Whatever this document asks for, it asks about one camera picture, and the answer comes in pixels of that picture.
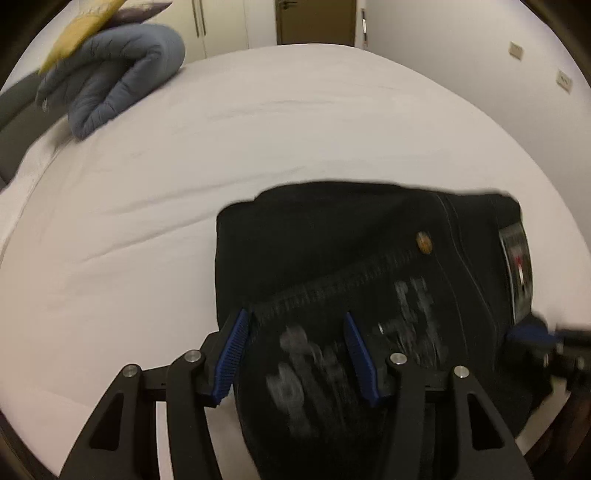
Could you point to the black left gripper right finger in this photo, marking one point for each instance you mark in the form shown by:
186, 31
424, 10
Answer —
445, 424

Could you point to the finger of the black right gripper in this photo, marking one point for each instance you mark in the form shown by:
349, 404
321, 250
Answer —
532, 335

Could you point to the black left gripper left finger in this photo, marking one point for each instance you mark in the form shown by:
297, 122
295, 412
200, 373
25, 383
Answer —
118, 441

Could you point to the black denim pants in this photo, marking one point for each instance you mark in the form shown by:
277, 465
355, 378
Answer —
438, 276

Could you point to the white bed mattress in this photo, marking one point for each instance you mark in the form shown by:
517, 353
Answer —
107, 244

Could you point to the grey padded headboard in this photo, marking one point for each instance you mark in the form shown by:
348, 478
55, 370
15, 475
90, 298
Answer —
18, 124

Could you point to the blue folded quilt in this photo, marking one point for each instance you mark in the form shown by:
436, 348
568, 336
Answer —
109, 73

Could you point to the brown wooden door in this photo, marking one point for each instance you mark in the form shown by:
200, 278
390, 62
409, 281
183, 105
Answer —
316, 21

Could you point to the cream wardrobe cabinet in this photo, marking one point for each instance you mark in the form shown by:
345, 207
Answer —
214, 27

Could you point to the yellow cushion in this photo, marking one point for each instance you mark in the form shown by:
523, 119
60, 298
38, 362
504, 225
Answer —
86, 24

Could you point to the purple cushion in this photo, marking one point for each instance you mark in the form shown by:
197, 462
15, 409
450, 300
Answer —
136, 14

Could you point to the wall light switch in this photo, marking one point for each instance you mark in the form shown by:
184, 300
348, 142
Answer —
564, 81

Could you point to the wall power socket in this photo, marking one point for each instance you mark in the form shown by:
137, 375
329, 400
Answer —
516, 51

